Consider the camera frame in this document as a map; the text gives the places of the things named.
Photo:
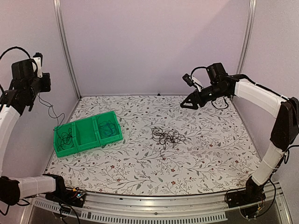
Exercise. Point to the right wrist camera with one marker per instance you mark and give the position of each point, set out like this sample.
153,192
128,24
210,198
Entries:
193,82

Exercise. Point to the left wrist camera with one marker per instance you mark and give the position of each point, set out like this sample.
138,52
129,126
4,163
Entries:
37,61

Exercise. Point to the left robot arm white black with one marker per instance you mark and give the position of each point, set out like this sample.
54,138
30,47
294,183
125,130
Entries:
27,82

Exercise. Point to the left aluminium corner post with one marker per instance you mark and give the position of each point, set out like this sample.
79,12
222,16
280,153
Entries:
65,48

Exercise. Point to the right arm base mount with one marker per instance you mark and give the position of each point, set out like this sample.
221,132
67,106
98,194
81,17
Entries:
251,199

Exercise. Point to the green bin right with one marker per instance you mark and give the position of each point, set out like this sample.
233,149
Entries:
108,128

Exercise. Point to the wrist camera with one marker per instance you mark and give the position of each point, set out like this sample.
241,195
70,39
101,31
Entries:
193,82
37,61

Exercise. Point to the green bin left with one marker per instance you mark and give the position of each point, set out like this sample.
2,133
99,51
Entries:
63,140

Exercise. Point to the right aluminium corner post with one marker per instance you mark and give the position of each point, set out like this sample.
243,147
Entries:
247,35

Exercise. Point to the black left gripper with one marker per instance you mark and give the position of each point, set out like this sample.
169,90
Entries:
46,85

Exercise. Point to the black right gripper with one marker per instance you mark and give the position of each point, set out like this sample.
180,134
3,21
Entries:
193,96

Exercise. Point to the aluminium corner post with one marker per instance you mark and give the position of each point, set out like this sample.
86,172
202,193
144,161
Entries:
65,48
247,35

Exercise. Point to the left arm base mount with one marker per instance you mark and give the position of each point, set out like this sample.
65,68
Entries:
62,194

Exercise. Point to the floral table mat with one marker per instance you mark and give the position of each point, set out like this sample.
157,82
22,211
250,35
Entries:
166,150

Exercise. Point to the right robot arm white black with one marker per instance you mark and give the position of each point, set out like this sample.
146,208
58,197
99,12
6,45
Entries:
284,110

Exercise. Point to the green bin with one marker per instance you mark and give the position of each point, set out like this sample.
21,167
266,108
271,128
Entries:
108,128
63,140
84,134

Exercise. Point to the green bin middle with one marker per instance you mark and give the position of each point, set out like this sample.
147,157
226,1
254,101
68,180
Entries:
84,134

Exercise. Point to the front aluminium rail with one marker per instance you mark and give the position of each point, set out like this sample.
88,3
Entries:
212,208

